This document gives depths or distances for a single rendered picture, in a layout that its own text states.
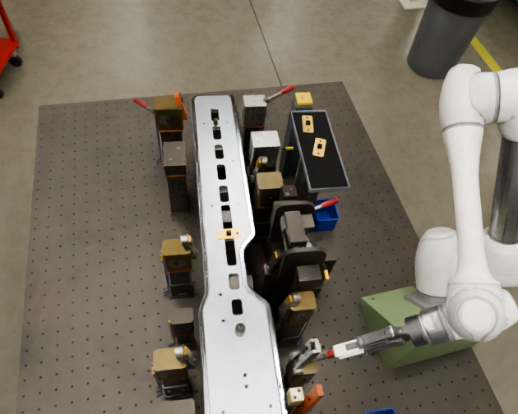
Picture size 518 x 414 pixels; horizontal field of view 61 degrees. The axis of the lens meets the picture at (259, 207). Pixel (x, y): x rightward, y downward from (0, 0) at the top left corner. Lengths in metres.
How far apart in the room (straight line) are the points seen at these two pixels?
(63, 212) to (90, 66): 1.99
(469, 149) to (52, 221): 1.56
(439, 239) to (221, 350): 0.81
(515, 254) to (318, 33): 3.09
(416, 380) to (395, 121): 2.25
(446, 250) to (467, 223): 0.52
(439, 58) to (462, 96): 2.72
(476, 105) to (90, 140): 1.65
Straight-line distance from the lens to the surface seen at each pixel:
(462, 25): 3.83
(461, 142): 1.23
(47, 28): 4.28
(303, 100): 1.73
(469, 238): 1.05
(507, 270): 1.62
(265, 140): 1.62
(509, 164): 1.40
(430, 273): 1.62
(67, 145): 2.24
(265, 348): 1.35
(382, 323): 1.65
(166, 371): 1.30
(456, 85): 1.28
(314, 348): 1.15
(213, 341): 1.35
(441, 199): 3.21
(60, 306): 1.80
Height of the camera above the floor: 2.28
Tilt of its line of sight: 55 degrees down
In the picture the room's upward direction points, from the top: 9 degrees clockwise
